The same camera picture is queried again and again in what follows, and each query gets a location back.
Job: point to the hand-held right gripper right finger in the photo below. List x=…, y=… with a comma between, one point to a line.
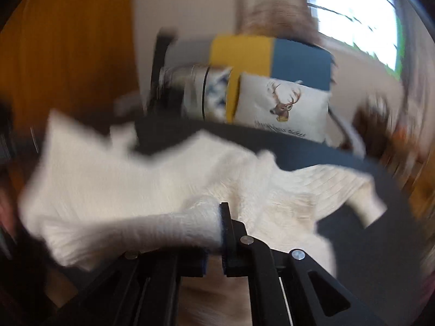
x=227, y=231

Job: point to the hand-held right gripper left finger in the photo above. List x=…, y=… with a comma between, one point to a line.
x=159, y=278

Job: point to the cream knitted sweater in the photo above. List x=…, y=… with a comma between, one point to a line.
x=136, y=183

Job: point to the wooden wardrobe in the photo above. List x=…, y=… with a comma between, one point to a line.
x=68, y=57

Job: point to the deer print pillow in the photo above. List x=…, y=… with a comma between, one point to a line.
x=258, y=108

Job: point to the triangle print pillow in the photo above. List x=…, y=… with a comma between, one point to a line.
x=217, y=91

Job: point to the grey yellow blue armchair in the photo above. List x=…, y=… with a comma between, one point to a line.
x=295, y=61

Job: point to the beige patterned curtain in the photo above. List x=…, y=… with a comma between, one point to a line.
x=272, y=3

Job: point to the window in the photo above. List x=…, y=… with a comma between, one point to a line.
x=356, y=17

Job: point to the black upright post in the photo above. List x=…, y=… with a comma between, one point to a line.
x=161, y=61

